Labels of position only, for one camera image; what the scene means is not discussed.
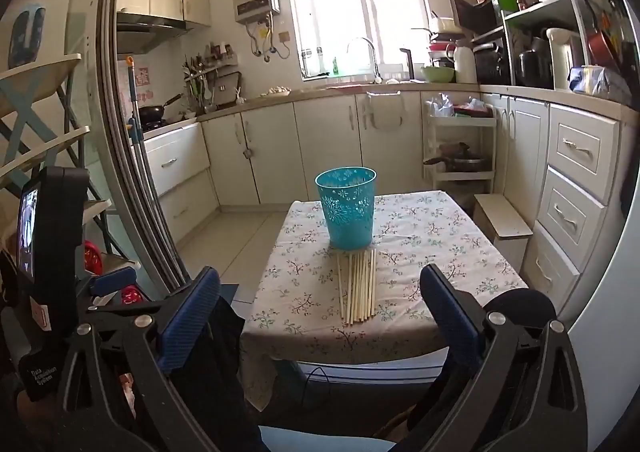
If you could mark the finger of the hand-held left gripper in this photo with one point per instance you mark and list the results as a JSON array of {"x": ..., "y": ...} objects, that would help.
[{"x": 112, "y": 279}]

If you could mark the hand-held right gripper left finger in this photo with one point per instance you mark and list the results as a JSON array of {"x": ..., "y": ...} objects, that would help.
[{"x": 190, "y": 317}]

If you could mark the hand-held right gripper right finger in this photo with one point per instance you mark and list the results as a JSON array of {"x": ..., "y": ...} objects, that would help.
[{"x": 450, "y": 314}]

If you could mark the row of chopsticks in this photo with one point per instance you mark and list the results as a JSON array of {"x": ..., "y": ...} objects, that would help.
[{"x": 357, "y": 287}]

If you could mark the teal perforated plastic basket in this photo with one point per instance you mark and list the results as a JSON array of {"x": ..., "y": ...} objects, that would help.
[{"x": 347, "y": 212}]

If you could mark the red plastic object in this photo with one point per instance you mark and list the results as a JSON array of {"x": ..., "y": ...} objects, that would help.
[
  {"x": 91, "y": 257},
  {"x": 132, "y": 293}
]

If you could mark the dark cloth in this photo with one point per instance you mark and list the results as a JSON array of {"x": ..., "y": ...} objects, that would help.
[{"x": 225, "y": 372}]

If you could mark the white step stool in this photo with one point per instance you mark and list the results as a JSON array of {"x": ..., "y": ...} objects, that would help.
[{"x": 502, "y": 227}]

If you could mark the floral tablecloth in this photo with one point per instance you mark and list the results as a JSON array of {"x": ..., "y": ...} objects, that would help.
[{"x": 300, "y": 282}]

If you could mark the cream wide drawer unit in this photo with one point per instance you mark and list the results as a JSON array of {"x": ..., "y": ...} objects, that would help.
[{"x": 175, "y": 172}]

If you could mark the metal mop pole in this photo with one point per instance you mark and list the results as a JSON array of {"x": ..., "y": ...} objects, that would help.
[{"x": 137, "y": 132}]

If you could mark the wooden folding rack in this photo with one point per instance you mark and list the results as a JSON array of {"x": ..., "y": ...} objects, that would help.
[{"x": 40, "y": 97}]

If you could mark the black wok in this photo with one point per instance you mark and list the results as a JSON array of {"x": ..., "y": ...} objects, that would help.
[{"x": 152, "y": 113}]

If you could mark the metal pot with lid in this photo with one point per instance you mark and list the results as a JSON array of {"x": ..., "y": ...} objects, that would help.
[{"x": 465, "y": 162}]

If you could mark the white rolling cart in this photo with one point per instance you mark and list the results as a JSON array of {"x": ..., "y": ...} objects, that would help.
[{"x": 487, "y": 147}]

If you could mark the light blue cloth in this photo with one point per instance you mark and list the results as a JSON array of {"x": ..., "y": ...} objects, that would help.
[{"x": 325, "y": 439}]

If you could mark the cream panelled door cabinet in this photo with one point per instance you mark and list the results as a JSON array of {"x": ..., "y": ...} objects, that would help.
[{"x": 520, "y": 147}]

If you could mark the cream three-drawer cabinet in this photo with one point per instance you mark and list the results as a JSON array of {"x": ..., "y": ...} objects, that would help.
[{"x": 575, "y": 182}]

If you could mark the white printed board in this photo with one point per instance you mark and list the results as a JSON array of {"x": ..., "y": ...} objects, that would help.
[{"x": 35, "y": 32}]

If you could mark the white plastic bag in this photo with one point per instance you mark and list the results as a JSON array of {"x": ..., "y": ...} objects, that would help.
[{"x": 385, "y": 112}]

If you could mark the steel range hood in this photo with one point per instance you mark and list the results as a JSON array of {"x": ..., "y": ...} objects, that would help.
[{"x": 150, "y": 29}]

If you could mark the green bowl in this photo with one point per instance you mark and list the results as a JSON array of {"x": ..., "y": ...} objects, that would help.
[{"x": 436, "y": 74}]

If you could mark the plate of food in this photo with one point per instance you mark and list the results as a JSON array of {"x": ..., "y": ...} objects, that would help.
[{"x": 276, "y": 91}]

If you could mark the white thermos jug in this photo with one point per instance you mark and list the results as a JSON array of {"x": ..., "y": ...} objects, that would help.
[{"x": 465, "y": 67}]

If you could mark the black water tap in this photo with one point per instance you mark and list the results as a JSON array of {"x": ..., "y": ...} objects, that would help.
[{"x": 407, "y": 62}]

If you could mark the black oven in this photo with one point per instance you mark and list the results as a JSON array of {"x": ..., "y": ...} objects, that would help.
[{"x": 492, "y": 62}]

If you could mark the black cooker pot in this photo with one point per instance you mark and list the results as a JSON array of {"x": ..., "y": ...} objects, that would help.
[{"x": 534, "y": 67}]

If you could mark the chrome kitchen faucet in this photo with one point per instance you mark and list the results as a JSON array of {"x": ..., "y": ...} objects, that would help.
[{"x": 372, "y": 54}]

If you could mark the stacked pots and bowls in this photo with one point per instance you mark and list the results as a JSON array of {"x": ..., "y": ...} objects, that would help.
[{"x": 444, "y": 42}]

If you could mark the green bottle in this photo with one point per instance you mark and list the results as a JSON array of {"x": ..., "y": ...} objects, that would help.
[{"x": 335, "y": 66}]

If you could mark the blue package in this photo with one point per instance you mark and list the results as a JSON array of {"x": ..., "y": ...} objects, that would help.
[{"x": 600, "y": 82}]

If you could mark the white electric kettle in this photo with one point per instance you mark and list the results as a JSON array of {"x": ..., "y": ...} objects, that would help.
[{"x": 565, "y": 57}]

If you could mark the red pan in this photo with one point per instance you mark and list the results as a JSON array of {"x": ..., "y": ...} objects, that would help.
[{"x": 602, "y": 49}]

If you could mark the kitchen window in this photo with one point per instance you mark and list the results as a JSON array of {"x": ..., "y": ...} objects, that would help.
[{"x": 357, "y": 7}]

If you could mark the white shelf rack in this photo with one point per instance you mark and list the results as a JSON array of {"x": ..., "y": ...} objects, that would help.
[{"x": 545, "y": 4}]

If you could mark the white table frame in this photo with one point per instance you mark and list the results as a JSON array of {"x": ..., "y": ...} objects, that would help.
[{"x": 370, "y": 366}]

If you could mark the metal sliding door frame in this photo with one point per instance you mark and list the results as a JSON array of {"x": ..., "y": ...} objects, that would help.
[{"x": 130, "y": 142}]

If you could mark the wall utensil rack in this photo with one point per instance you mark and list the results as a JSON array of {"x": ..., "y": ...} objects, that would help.
[{"x": 210, "y": 74}]

